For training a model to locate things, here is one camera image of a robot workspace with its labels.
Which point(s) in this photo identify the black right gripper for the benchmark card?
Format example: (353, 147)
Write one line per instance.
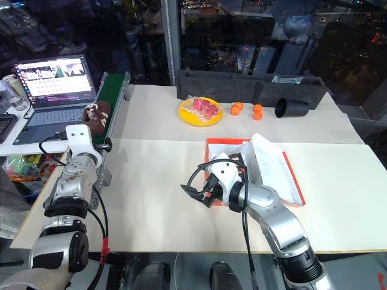
(215, 191)

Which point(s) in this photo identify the brown plush shoe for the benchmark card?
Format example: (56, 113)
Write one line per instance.
(98, 116)

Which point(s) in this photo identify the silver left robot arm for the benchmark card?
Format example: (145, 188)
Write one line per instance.
(71, 181)

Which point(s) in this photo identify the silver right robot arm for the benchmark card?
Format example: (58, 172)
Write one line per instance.
(272, 211)

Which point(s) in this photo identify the orange shoebox with white lid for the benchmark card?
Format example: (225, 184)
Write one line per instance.
(290, 178)

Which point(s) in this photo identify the yellow plate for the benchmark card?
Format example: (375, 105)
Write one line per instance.
(189, 116)

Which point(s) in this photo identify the dark rounded robot foot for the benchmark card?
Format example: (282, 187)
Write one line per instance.
(225, 276)

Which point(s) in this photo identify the bag of red pieces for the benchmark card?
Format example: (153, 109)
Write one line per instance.
(205, 108)

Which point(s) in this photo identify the orange toy piece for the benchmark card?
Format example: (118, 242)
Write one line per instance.
(258, 112)
(237, 108)

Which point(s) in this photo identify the dark grey foam tray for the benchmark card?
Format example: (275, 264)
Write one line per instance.
(229, 87)

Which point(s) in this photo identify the black cup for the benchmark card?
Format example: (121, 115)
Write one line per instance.
(293, 108)

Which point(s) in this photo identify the green conveyor belt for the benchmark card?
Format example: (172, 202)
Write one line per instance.
(113, 90)

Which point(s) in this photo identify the clear plastic bag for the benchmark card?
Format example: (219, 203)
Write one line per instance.
(287, 79)

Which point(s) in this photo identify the bin of colourful items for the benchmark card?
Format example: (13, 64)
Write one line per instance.
(28, 167)

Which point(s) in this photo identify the grey laptop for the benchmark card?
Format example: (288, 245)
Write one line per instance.
(57, 90)

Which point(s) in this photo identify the black device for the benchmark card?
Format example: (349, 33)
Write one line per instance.
(6, 127)

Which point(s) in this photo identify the clear glass jar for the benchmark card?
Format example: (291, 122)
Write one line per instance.
(13, 96)

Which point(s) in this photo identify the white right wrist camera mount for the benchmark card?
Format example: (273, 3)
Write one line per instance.
(225, 173)

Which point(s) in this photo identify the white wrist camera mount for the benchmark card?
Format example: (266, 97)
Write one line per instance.
(225, 173)
(79, 140)

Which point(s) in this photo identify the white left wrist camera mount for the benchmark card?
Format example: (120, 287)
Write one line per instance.
(79, 140)

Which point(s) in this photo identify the grey window frame post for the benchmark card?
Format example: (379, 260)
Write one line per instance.
(170, 42)

